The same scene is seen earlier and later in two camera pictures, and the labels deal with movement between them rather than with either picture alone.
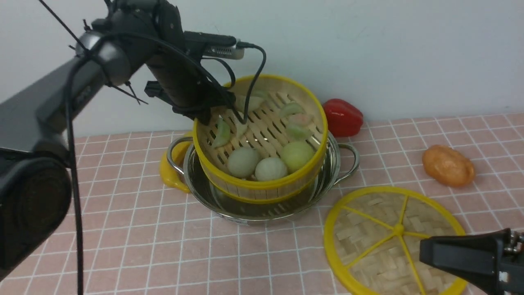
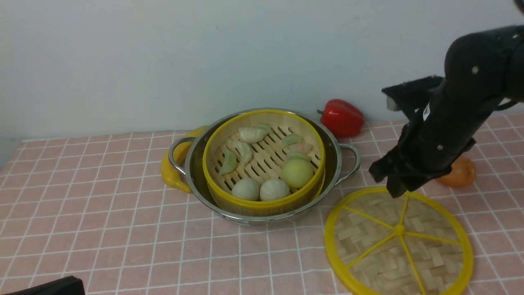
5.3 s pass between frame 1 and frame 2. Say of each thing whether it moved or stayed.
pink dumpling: moved
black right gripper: moved
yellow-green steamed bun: moved
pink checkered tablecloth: stayed
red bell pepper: stayed
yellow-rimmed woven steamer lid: stayed
